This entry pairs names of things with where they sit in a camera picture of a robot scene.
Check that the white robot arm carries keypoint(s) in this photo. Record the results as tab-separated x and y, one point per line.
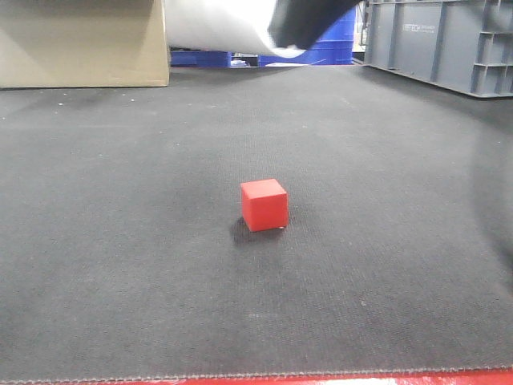
285	29

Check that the red table edge tape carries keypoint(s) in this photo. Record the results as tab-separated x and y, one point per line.
471	376

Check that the blue plastic crate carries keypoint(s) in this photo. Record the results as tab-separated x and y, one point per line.
334	47

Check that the cardboard box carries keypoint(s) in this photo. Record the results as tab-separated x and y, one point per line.
83	44

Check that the grey plastic crate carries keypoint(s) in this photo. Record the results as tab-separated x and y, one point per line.
463	46

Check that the red magnetic cube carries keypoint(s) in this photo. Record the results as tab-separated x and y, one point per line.
264	205

